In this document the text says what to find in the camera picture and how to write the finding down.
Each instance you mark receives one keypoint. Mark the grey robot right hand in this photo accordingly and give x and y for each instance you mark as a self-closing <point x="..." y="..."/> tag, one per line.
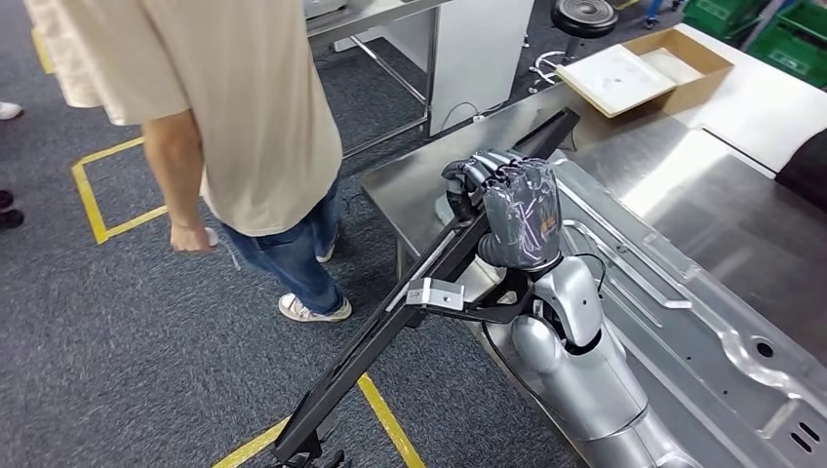
<point x="523" y="219"/>

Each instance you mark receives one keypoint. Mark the person's hand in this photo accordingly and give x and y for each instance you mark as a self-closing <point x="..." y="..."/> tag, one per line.
<point x="190" y="239"/>

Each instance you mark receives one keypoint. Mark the black plastic car part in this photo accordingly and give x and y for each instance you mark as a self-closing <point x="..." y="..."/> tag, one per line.
<point x="552" y="132"/>

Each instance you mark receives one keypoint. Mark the person's forearm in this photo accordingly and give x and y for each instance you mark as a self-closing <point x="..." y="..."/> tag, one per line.
<point x="171" y="168"/>

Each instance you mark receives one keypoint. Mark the person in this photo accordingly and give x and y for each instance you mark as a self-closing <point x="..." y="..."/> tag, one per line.
<point x="10" y="111"/>
<point x="258" y="129"/>
<point x="10" y="210"/>

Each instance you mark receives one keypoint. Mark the white foam board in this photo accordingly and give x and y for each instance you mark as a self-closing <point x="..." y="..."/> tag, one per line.
<point x="614" y="81"/>

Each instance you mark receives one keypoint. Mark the white cabinet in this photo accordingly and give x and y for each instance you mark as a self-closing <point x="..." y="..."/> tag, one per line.
<point x="478" y="58"/>

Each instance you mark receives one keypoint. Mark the stamped sheet metal panel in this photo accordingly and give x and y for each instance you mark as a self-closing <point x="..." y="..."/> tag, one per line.
<point x="678" y="336"/>

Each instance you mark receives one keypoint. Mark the black round stool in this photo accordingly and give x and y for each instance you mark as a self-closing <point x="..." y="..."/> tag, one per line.
<point x="585" y="16"/>

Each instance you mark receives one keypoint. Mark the brown cardboard box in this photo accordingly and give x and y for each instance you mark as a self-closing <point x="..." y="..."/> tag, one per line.
<point x="707" y="87"/>

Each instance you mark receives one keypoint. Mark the black robot left foot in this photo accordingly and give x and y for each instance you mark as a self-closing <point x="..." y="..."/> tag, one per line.
<point x="310" y="460"/>

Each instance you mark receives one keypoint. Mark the steel side table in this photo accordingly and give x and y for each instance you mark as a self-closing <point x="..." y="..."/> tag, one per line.
<point x="362" y="22"/>

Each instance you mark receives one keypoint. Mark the grey metal plate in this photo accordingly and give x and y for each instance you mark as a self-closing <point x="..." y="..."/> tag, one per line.
<point x="323" y="8"/>

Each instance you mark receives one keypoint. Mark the green plastic crate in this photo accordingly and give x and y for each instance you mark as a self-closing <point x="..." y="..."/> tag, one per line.
<point x="717" y="16"/>
<point x="795" y="51"/>

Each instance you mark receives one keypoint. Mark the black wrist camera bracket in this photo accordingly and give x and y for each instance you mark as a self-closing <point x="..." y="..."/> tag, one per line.
<point x="491" y="314"/>

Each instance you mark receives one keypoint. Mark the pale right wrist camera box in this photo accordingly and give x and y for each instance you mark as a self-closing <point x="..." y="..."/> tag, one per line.
<point x="436" y="296"/>

